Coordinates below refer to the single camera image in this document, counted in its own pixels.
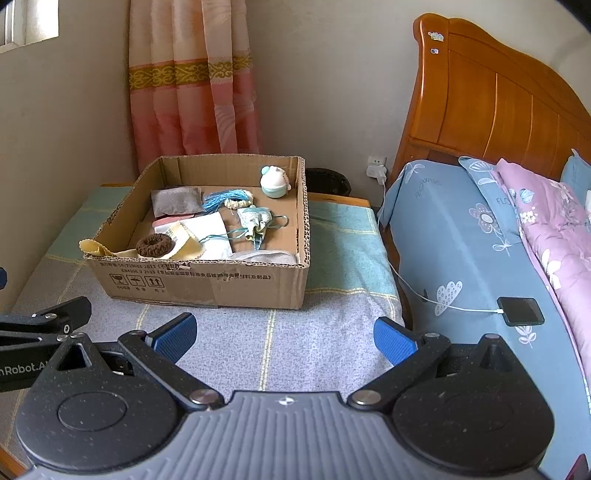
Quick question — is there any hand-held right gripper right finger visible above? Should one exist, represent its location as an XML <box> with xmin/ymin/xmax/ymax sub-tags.
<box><xmin>347</xmin><ymin>316</ymin><xmax>532</xmax><ymax>409</ymax></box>

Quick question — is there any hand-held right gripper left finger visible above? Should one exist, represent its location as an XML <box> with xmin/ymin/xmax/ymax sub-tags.
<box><xmin>39</xmin><ymin>312</ymin><xmax>225</xmax><ymax>412</ymax></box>

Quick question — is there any brown cardboard box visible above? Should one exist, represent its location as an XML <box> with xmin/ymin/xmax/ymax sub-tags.
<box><xmin>83</xmin><ymin>156</ymin><xmax>310</xmax><ymax>309</ymax></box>

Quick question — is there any yellow cleaning cloth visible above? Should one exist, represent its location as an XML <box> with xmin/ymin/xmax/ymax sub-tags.
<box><xmin>78</xmin><ymin>220</ymin><xmax>206</xmax><ymax>260</ymax></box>

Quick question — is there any brown fuzzy scrunchie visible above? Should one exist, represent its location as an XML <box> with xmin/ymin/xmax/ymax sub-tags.
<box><xmin>137</xmin><ymin>233</ymin><xmax>175</xmax><ymax>257</ymax></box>

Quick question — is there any white cloth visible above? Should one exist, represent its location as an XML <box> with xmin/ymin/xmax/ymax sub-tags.
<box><xmin>179</xmin><ymin>215</ymin><xmax>234</xmax><ymax>260</ymax></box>

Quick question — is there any grey sachet bag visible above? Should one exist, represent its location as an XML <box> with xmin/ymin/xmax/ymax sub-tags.
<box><xmin>151</xmin><ymin>186</ymin><xmax>205</xmax><ymax>219</ymax></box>
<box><xmin>231</xmin><ymin>249</ymin><xmax>297</xmax><ymax>267</ymax></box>

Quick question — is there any blue floral sachet with tassel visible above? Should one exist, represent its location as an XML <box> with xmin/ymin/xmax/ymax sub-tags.
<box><xmin>198</xmin><ymin>190</ymin><xmax>291</xmax><ymax>254</ymax></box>

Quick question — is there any cream fuzzy scrunchie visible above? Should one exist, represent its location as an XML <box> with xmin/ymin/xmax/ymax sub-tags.
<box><xmin>221</xmin><ymin>189</ymin><xmax>256</xmax><ymax>208</ymax></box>

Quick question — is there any blue and white plush toy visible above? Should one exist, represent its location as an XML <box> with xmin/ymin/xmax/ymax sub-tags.
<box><xmin>259</xmin><ymin>165</ymin><xmax>291</xmax><ymax>199</ymax></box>

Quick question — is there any blue floral bed sheet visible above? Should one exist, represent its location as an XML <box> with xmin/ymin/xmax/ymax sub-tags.
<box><xmin>378</xmin><ymin>159</ymin><xmax>591</xmax><ymax>480</ymax></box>

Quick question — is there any grey and green checkered blanket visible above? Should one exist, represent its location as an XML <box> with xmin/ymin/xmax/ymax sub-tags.
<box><xmin>0</xmin><ymin>185</ymin><xmax>407</xmax><ymax>467</ymax></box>

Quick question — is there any black smartphone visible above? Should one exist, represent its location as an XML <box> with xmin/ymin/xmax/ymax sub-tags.
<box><xmin>497</xmin><ymin>297</ymin><xmax>546</xmax><ymax>328</ymax></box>

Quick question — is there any grey-blue floral pillow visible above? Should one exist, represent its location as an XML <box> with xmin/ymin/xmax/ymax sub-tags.
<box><xmin>458</xmin><ymin>157</ymin><xmax>532</xmax><ymax>232</ymax></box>

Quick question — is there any pink floral pillow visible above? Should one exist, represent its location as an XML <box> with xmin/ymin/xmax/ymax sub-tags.
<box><xmin>492</xmin><ymin>159</ymin><xmax>591</xmax><ymax>425</ymax></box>

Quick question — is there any pink patterned curtain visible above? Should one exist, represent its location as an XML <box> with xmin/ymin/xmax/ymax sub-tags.
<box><xmin>128</xmin><ymin>0</ymin><xmax>260</xmax><ymax>174</ymax></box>

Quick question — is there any wooden headboard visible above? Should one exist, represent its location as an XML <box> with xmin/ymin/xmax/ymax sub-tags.
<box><xmin>392</xmin><ymin>13</ymin><xmax>591</xmax><ymax>188</ymax></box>

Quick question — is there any white charging cable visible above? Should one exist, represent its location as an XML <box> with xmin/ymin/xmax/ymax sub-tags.
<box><xmin>381</xmin><ymin>182</ymin><xmax>505</xmax><ymax>315</ymax></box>

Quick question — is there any window frame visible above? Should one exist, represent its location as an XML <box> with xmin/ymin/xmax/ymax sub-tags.
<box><xmin>0</xmin><ymin>0</ymin><xmax>61</xmax><ymax>54</ymax></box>

